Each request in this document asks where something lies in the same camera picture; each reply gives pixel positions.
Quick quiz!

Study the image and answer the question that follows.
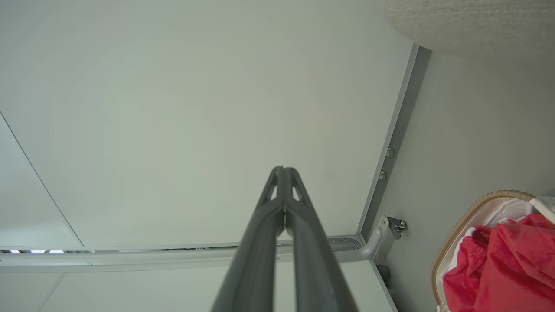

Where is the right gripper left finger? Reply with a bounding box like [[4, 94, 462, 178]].
[[211, 166, 285, 312]]

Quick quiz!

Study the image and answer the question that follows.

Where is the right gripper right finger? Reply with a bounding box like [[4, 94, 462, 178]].
[[284, 167, 359, 312]]

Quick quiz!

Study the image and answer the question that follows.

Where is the red garment with white lining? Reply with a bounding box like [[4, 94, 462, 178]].
[[442, 213, 555, 312]]

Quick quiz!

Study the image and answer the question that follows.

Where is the grey fabric sofa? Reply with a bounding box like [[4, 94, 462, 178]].
[[381, 0, 555, 57]]

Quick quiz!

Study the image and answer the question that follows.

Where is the black partition foot pad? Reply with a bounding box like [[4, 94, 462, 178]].
[[376, 264, 392, 290]]

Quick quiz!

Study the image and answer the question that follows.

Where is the grey curved partition foot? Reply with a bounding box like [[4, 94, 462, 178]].
[[360, 215, 391, 261]]

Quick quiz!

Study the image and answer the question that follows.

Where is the woven wicker laundry basket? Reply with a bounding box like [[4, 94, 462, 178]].
[[431, 190, 539, 307]]

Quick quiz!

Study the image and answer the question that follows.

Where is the small metal caster bracket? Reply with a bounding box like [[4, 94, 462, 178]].
[[387, 217, 407, 240]]

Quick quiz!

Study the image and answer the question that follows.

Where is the grey partition post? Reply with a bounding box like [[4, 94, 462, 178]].
[[0, 235, 373, 273]]

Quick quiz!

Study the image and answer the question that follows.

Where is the long grey partition rail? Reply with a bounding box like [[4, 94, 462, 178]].
[[356, 43, 433, 238]]

